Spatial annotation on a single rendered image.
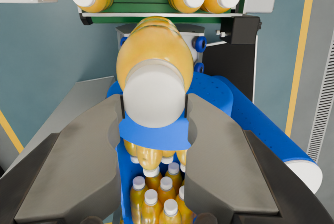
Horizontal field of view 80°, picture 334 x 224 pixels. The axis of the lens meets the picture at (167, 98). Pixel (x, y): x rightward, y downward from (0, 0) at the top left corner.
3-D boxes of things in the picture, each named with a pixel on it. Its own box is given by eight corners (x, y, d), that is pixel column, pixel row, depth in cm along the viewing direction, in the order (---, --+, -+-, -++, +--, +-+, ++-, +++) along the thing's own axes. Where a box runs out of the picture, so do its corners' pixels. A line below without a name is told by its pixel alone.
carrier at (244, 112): (195, 110, 161) (229, 107, 163) (244, 214, 83) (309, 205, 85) (196, 76, 148) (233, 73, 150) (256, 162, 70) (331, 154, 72)
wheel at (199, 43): (194, 53, 56) (200, 54, 55) (195, 37, 54) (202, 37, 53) (200, 50, 59) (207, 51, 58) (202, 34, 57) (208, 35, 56)
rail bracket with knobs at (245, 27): (211, 38, 62) (223, 45, 53) (213, 13, 59) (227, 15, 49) (242, 37, 63) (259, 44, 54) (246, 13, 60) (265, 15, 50)
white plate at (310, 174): (247, 216, 82) (245, 213, 83) (310, 207, 84) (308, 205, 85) (258, 166, 69) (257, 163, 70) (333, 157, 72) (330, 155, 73)
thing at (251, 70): (197, 181, 219) (200, 193, 206) (181, 43, 151) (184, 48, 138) (243, 172, 221) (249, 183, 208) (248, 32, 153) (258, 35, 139)
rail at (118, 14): (85, 15, 51) (82, 16, 48) (85, 12, 50) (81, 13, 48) (237, 16, 55) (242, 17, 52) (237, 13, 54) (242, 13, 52)
